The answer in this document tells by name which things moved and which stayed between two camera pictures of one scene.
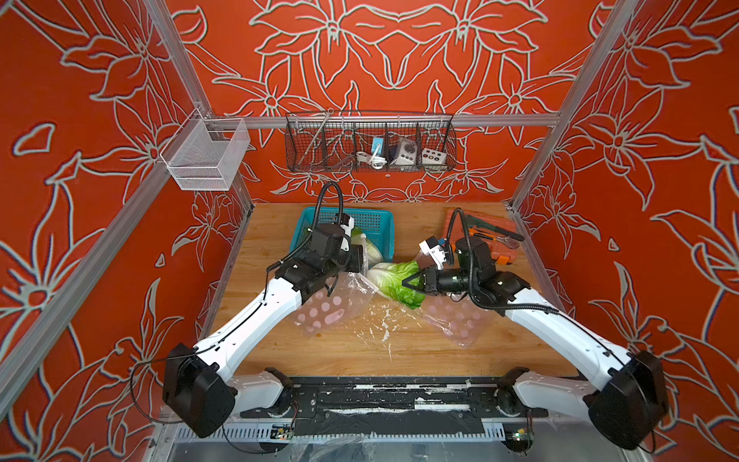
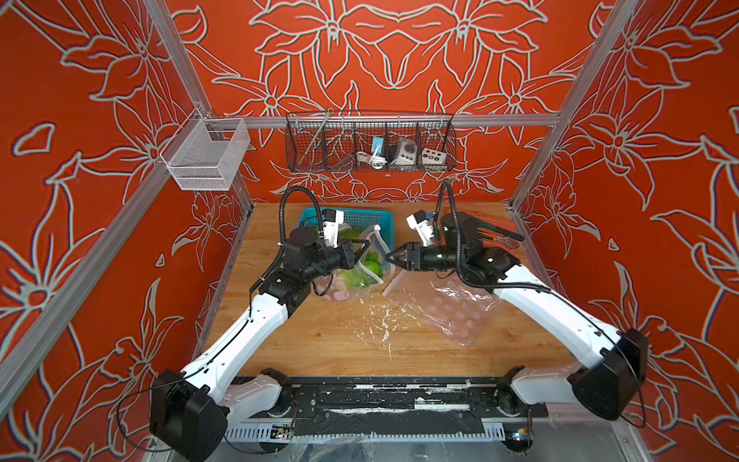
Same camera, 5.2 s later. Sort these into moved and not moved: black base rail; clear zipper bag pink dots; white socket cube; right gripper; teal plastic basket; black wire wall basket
Moved: right gripper; clear zipper bag pink dots
Not moved: teal plastic basket; white socket cube; black base rail; black wire wall basket
